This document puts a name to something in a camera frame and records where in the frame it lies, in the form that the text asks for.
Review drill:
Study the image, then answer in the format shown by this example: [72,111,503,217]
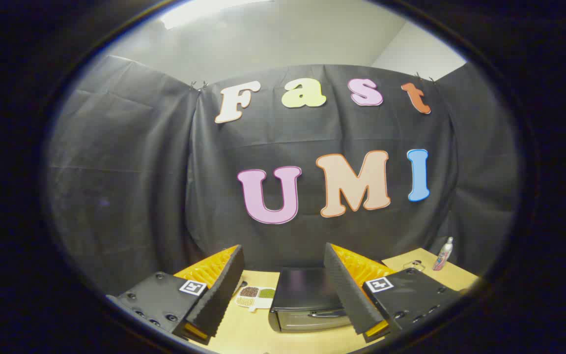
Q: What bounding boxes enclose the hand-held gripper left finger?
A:
[106,244,245,345]

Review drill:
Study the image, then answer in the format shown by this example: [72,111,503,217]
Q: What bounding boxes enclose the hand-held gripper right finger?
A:
[323,242,463,343]

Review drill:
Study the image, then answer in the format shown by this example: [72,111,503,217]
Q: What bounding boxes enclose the black toaster oven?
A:
[268,267,357,333]

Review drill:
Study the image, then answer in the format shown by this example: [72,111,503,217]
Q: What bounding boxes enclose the white divided snack dish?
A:
[235,286,276,311]

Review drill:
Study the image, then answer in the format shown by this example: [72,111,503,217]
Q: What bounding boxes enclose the pink label bottle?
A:
[432,236,454,271]

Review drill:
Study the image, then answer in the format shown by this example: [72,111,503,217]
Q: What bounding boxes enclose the black backdrop cloth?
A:
[45,54,519,295]

